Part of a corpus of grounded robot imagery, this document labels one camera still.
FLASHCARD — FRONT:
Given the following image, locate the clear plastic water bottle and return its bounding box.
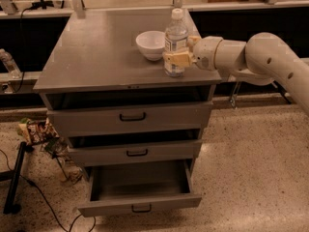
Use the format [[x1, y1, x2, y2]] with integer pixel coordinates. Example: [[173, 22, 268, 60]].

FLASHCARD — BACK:
[[164, 9, 188, 77]]

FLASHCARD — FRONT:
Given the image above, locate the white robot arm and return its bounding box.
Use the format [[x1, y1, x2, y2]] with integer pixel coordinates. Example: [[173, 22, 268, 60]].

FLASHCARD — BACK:
[[163, 33, 309, 114]]

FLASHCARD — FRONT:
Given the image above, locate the metal rail frame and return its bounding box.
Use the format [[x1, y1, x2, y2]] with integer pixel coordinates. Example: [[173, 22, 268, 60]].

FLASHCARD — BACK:
[[0, 0, 309, 109]]

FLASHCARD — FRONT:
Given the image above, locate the grey drawer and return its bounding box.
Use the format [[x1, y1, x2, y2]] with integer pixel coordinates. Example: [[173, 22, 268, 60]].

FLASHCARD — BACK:
[[69, 140, 202, 166], [77, 159, 201, 217], [47, 101, 212, 137]]

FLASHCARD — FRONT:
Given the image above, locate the white ceramic bowl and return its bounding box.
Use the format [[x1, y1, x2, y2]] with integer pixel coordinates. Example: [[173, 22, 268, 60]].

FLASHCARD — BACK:
[[135, 31, 165, 61]]

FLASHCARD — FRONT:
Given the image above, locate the black floor cable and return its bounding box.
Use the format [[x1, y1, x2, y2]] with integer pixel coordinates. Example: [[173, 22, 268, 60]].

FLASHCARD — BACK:
[[0, 149, 97, 232]]

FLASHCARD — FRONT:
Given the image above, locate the clear bottle at left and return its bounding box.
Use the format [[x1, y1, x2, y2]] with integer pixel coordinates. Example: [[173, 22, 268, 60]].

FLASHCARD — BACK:
[[0, 48, 22, 79]]

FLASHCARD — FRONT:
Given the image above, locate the grey top drawer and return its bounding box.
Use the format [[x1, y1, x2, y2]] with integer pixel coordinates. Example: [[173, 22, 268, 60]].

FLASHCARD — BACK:
[[47, 101, 212, 137]]

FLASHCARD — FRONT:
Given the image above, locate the grey drawer cabinet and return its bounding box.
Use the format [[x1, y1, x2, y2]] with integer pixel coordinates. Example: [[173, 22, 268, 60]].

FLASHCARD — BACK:
[[33, 7, 223, 182]]

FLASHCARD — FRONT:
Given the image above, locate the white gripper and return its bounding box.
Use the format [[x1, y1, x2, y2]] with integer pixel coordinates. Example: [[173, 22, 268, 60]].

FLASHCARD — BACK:
[[162, 36, 223, 71]]

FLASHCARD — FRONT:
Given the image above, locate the snack bag on floor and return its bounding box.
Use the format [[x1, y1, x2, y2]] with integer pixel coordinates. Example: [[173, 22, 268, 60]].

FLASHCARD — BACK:
[[17, 118, 58, 145]]

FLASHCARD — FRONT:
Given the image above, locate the grey bottom drawer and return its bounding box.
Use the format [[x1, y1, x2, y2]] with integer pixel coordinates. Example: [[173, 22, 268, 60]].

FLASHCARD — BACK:
[[77, 159, 201, 217]]

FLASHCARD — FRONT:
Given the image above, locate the grey middle drawer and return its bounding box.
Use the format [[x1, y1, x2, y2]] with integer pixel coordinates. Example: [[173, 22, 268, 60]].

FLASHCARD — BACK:
[[69, 140, 202, 166]]

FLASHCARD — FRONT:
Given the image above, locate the crumpled wrapper on floor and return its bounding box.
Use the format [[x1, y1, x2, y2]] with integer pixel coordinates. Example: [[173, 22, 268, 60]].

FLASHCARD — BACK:
[[58, 159, 82, 184]]

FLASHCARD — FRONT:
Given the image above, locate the black stand leg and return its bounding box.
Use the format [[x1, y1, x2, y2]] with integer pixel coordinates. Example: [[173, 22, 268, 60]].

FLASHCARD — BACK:
[[0, 141, 33, 215]]

